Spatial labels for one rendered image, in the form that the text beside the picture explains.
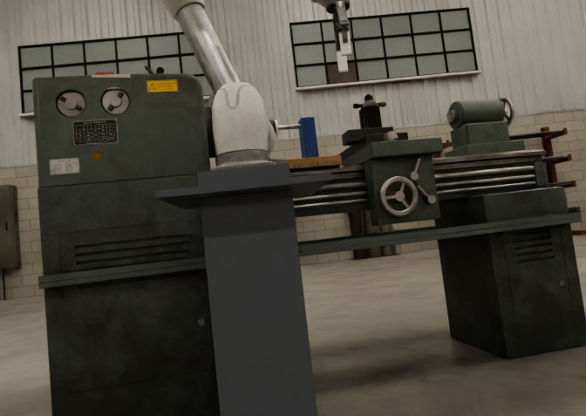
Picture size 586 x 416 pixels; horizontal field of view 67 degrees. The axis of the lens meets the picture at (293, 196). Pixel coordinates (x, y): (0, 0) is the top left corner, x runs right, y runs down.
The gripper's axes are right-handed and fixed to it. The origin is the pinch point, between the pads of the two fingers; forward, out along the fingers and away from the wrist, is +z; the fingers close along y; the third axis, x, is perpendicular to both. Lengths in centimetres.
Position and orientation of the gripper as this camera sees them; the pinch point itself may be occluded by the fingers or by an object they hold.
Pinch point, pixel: (344, 60)
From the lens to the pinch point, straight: 143.5
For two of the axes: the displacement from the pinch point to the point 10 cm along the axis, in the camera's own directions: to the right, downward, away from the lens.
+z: 1.1, 9.9, -0.8
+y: -0.4, -0.8, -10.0
